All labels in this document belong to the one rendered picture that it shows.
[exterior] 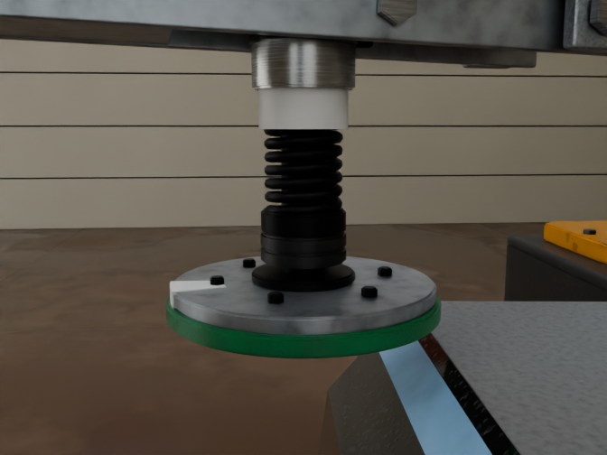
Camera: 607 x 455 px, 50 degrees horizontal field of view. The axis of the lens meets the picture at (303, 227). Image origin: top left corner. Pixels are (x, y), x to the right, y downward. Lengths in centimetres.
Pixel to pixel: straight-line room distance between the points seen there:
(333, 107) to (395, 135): 618
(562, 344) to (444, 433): 17
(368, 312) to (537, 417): 12
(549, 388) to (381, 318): 13
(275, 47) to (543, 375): 31
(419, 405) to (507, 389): 7
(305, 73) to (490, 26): 14
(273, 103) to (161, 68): 609
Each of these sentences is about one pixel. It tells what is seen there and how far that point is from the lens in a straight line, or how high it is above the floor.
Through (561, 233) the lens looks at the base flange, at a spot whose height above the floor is 77.
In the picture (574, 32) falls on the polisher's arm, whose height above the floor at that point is 107.
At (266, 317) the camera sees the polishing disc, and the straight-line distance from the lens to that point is 43.
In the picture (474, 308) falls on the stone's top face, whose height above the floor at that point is 82.
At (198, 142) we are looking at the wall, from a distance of 652.
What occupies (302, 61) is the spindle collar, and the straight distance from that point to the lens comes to 48.
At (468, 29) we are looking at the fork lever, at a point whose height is 107.
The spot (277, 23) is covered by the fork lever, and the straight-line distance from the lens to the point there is 45.
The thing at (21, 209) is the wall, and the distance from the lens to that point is 690.
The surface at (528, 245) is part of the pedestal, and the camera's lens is 155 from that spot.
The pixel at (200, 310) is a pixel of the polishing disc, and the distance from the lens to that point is 46.
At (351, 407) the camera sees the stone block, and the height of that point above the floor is 75.
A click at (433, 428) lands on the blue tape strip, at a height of 80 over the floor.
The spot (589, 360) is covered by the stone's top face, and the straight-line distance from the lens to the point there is 56.
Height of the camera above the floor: 100
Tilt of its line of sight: 9 degrees down
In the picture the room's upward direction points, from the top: straight up
